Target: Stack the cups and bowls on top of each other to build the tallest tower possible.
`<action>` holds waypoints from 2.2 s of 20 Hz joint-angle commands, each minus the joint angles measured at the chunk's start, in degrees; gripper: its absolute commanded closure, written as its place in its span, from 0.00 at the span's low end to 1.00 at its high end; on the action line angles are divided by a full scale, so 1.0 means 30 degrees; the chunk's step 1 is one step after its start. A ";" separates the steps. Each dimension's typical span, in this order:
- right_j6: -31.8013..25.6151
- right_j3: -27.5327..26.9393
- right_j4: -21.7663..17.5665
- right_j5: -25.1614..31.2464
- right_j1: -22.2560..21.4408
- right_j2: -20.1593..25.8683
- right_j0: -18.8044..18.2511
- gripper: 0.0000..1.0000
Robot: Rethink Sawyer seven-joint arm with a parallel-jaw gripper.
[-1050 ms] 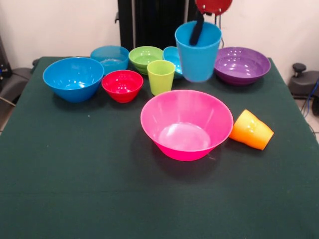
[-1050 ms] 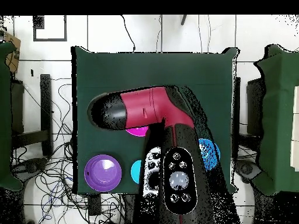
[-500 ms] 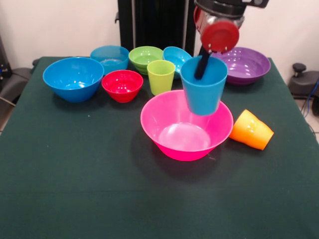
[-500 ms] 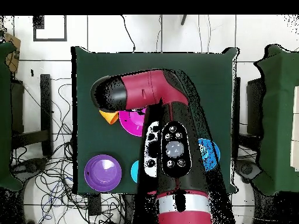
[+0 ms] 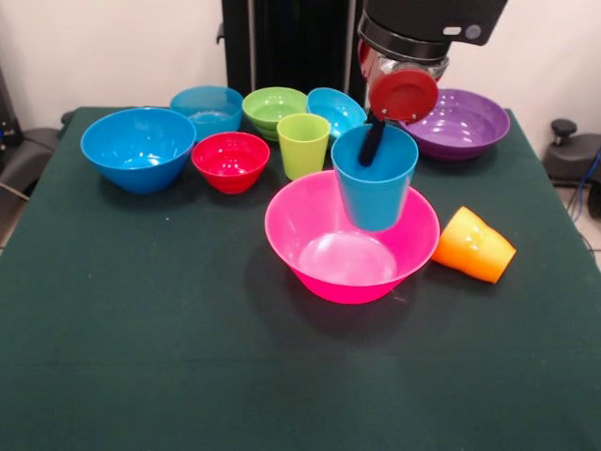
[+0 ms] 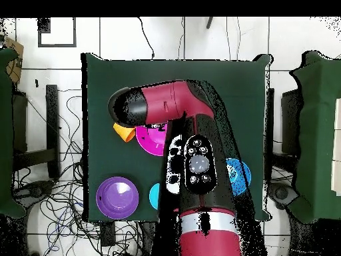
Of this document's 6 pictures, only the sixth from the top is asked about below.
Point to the large pink bowl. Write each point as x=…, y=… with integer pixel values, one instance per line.
x=151, y=141

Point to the black floor marker frame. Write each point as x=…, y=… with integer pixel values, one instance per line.
x=44, y=25

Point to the orange cup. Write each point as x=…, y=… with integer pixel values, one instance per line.
x=125, y=132

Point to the black metal frame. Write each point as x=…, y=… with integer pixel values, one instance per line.
x=290, y=120
x=52, y=120

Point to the green cloth side table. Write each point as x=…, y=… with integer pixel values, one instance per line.
x=317, y=133
x=5, y=133

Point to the large blue bowl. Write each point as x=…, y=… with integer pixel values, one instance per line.
x=239, y=176

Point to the small cyan bowl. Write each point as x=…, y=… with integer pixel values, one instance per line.
x=154, y=196

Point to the dark green tablecloth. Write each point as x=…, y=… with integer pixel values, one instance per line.
x=120, y=80

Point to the white stacked boxes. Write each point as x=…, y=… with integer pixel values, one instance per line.
x=337, y=120

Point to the cardboard box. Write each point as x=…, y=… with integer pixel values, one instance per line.
x=14, y=48

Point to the large purple bowl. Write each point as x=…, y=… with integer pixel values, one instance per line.
x=117, y=205

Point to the dark grey machine base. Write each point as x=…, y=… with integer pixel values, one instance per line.
x=37, y=189
x=282, y=193

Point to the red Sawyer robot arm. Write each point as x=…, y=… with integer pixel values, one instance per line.
x=170, y=101

